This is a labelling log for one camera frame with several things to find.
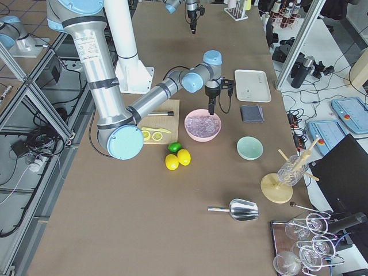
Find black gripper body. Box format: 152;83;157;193
205;82;221;101
186;2;205;24

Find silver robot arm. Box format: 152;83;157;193
47;1;222;160
156;1;222;115

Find pink bowl of ice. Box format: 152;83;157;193
184;109;221;142

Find wooden cup tree stand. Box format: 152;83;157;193
260;136;319;204

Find steel ice scoop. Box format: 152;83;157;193
207;198;259;221

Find grey folded cloth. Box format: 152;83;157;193
240;105;265;123

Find steel muddler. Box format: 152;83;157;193
147;110;174;117

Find cream rabbit tray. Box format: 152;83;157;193
235;69;271;103

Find bamboo cutting board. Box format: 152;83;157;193
138;99;180;145

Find yellow plastic knife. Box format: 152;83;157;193
141;127;172;134

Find green lime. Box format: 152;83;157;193
167;142;182;153

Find green empty bowl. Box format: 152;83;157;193
236;136;263;160

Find yellow lemon far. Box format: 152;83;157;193
177;149;191;166

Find yellow lemon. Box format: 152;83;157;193
165;154;179;171
177;149;191;166

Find yellow lemon near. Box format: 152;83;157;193
165;154;179;171

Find black thermos bottle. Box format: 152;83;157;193
291;56;315;89

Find clear patterned glass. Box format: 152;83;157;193
277;155;308;186

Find blue teach pendant near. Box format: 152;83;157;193
307;120;348;156

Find blue teach pendant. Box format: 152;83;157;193
331;97;367;134
307;120;348;156

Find blue teach pendant far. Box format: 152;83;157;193
331;97;367;134

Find black laptop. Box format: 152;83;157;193
309;133;368;228

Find wine glass rack tray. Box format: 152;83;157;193
270;211;345;275

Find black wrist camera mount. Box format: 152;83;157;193
220;78;234;98

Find black camera cable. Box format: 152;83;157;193
162;65;233;115

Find white wire rack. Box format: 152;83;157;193
224;0;248;21

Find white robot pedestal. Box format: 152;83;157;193
104;0;154;94

